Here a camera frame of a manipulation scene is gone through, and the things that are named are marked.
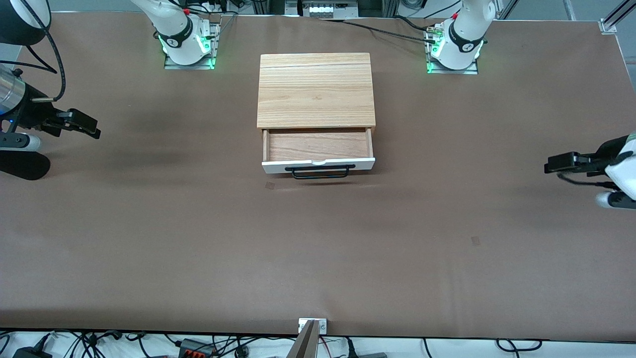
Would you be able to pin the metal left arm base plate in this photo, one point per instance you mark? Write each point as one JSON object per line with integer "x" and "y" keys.
{"x": 454, "y": 71}

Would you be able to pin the silver table corner bracket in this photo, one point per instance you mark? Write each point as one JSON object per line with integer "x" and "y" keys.
{"x": 608, "y": 27}

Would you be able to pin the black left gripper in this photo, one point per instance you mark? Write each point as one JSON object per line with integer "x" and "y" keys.
{"x": 600, "y": 160}

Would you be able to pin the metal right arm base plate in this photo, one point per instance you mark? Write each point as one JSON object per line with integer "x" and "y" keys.
{"x": 214, "y": 49}

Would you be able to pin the wooden slanted beam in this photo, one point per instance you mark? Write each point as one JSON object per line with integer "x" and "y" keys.
{"x": 305, "y": 345}

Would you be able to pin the black orange power strip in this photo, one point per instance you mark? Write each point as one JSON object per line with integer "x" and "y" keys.
{"x": 196, "y": 349}

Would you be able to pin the grey power strip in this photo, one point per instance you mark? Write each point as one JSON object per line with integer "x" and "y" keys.
{"x": 323, "y": 10}

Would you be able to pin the black power adapter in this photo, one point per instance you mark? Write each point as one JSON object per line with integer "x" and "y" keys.
{"x": 30, "y": 354}

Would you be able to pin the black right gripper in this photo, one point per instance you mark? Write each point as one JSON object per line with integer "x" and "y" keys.
{"x": 31, "y": 112}

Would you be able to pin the silver table edge bracket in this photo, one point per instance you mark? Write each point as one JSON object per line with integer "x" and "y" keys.
{"x": 323, "y": 326}

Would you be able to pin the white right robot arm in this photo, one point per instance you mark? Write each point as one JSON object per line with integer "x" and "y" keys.
{"x": 171, "y": 30}

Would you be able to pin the black rounded device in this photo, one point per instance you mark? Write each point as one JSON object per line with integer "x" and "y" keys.
{"x": 25, "y": 166}

